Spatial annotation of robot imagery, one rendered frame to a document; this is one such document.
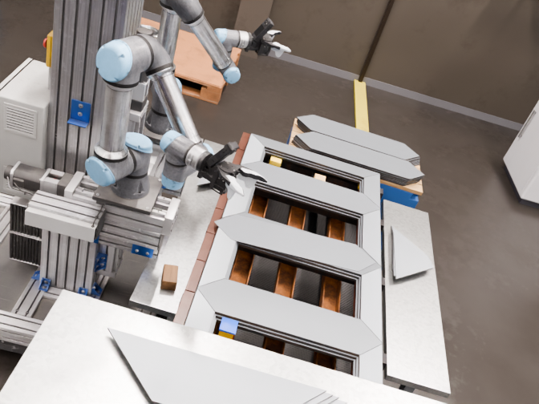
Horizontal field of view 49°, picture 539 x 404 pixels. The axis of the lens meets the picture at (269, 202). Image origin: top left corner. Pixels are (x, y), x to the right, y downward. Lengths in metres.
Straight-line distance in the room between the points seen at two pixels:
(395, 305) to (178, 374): 1.26
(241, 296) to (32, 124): 1.04
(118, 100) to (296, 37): 4.48
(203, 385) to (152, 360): 0.16
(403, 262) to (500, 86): 4.09
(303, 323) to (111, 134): 0.99
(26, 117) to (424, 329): 1.84
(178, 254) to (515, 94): 4.87
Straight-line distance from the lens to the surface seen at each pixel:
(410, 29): 6.35
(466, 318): 4.12
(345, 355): 2.31
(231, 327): 2.16
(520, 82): 6.79
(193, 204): 2.94
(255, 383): 1.81
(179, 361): 1.80
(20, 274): 3.17
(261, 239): 2.59
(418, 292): 2.86
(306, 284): 2.92
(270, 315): 2.29
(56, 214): 2.37
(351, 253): 2.71
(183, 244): 2.71
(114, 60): 1.92
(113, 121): 2.05
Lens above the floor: 2.50
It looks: 36 degrees down
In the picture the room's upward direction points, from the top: 19 degrees clockwise
